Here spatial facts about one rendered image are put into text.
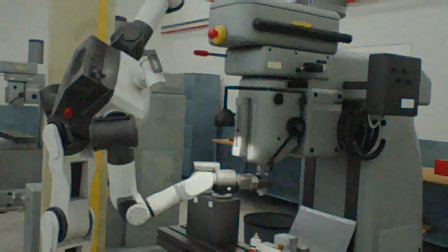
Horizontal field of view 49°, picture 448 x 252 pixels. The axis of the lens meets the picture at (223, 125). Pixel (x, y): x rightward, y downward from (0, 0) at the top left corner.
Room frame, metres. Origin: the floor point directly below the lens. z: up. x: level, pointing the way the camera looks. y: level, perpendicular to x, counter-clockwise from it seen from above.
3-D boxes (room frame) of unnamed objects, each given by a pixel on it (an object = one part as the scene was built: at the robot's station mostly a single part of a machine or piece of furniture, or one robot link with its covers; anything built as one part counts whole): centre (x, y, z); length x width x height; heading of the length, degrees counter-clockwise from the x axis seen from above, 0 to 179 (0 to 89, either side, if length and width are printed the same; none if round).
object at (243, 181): (1.81, -0.07, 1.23); 0.13 x 0.12 x 0.10; 13
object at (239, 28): (1.84, -0.17, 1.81); 0.47 x 0.26 x 0.16; 125
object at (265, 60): (1.86, -0.19, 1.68); 0.34 x 0.24 x 0.10; 125
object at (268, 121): (1.84, -0.16, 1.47); 0.21 x 0.19 x 0.32; 35
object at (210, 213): (2.14, 0.03, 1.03); 0.22 x 0.12 x 0.20; 42
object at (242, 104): (1.77, -0.06, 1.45); 0.04 x 0.04 x 0.21; 35
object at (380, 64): (1.73, -0.59, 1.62); 0.20 x 0.09 x 0.21; 125
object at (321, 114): (1.94, -0.31, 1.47); 0.24 x 0.19 x 0.26; 35
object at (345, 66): (2.12, -0.56, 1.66); 0.80 x 0.23 x 0.20; 125
